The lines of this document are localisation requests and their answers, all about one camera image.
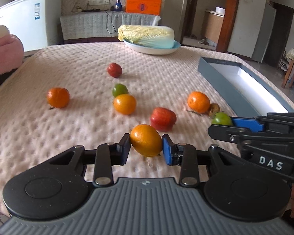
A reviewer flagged green tomato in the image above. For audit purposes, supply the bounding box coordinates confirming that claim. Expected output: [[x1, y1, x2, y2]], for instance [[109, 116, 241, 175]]
[[211, 112, 233, 126]]

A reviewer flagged brown longan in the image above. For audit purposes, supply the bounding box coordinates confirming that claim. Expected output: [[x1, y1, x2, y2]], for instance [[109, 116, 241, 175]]
[[207, 103, 220, 117]]

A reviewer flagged orange tangerine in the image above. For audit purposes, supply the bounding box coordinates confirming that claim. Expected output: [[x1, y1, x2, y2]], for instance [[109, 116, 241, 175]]
[[46, 88, 70, 108], [187, 91, 210, 114]]

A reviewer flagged red apple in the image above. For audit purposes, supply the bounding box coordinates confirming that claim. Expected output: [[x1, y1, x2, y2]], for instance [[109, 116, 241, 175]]
[[150, 107, 177, 132]]

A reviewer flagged large yellow-orange citrus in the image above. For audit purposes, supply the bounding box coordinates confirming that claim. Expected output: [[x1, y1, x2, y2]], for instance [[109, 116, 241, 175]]
[[130, 124, 162, 158]]

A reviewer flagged wooden kitchen cabinet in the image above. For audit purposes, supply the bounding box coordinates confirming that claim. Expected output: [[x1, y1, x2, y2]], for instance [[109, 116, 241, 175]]
[[202, 11, 224, 43]]

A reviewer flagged long grey gift box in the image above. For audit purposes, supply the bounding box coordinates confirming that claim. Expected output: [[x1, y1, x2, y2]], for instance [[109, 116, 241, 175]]
[[198, 57, 294, 117]]

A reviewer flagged wooden side table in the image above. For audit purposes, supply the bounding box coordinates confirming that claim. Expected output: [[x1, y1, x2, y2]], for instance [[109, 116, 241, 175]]
[[281, 48, 294, 88]]

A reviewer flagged grey refrigerator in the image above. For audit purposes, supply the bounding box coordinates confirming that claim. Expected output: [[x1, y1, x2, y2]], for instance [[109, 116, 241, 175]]
[[252, 4, 276, 63]]

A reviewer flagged pink textured tablecloth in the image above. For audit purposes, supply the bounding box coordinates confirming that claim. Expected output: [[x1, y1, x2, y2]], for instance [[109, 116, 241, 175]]
[[0, 41, 294, 218]]

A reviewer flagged yellow-orange citrus middle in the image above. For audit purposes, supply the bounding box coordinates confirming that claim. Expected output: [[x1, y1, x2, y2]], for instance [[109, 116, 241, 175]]
[[113, 94, 136, 115]]

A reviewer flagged small green fruit middle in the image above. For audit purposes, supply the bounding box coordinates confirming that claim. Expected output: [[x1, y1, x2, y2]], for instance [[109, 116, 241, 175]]
[[112, 83, 128, 98]]

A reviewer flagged light blue plate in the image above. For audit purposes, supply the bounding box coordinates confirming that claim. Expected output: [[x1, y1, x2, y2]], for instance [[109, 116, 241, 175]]
[[123, 40, 181, 55]]

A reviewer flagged napa cabbage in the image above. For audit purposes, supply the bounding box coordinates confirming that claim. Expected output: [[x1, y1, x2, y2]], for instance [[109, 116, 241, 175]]
[[118, 25, 175, 49]]

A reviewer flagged small red fruit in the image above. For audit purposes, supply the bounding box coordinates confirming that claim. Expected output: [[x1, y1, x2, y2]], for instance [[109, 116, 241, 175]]
[[107, 63, 123, 78]]

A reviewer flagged pink plush toy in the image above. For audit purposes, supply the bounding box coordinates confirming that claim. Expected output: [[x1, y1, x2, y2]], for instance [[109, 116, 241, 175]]
[[0, 25, 24, 75]]

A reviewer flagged grey cloth covered cabinet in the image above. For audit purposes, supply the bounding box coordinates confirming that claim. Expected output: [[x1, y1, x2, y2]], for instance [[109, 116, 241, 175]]
[[60, 11, 161, 40]]

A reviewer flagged white chest freezer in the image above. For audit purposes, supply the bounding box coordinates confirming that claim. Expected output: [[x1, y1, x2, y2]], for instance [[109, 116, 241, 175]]
[[0, 0, 61, 52]]

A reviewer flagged blue glass bottle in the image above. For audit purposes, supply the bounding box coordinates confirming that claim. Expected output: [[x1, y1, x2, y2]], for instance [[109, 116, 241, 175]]
[[114, 0, 122, 12]]

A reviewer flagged black power cable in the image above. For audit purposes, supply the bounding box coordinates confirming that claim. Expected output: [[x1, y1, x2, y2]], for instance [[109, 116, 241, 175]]
[[104, 10, 117, 35]]

